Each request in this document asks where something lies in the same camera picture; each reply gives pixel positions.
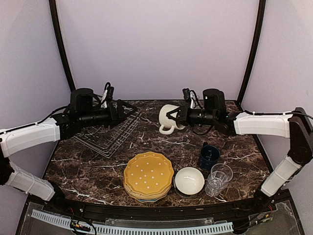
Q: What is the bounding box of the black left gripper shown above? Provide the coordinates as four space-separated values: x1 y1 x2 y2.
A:
79 99 138 128

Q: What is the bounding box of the cream ceramic plate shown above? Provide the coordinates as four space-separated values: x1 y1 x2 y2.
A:
123 177 172 201

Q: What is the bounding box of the white slotted cable duct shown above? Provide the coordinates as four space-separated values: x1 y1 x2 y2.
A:
31 209 233 235

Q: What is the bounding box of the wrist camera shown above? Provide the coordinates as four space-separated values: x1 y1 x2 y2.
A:
181 88 225 112
70 82 115 111

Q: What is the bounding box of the blue polka dot plate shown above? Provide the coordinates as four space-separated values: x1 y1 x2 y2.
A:
137 198 159 203

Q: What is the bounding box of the black frame post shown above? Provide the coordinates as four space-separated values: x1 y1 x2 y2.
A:
236 0 266 107
48 0 76 91

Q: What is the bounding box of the navy blue cup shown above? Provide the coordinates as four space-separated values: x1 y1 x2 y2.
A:
199 141 221 171

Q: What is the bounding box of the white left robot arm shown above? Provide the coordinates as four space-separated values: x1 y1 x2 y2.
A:
0 100 137 213

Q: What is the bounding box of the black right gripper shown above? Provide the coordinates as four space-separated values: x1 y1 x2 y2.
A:
166 103 217 127

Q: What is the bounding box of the chrome wire dish rack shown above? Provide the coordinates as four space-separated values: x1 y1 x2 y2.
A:
73 107 141 158

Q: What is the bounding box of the black front rail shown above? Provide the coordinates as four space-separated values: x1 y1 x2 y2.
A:
15 189 308 235

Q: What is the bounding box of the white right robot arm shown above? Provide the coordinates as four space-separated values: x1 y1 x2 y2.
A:
165 106 313 212

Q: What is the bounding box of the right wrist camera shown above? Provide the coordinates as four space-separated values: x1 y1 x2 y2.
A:
181 88 225 112

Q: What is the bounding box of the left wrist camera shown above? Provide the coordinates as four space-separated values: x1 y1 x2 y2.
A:
70 82 115 111

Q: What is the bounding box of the navy and white bowl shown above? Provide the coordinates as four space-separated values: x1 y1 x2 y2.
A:
173 167 205 198

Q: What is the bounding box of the cream ribbed mug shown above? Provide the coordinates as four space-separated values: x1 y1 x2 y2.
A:
158 104 185 135

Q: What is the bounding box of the black right frame post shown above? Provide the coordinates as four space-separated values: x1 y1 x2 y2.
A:
236 0 266 107

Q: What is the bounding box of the black left frame post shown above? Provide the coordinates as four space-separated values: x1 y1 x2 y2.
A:
48 0 76 91

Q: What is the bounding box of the clear drinking glass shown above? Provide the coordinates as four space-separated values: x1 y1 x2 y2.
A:
205 164 233 197

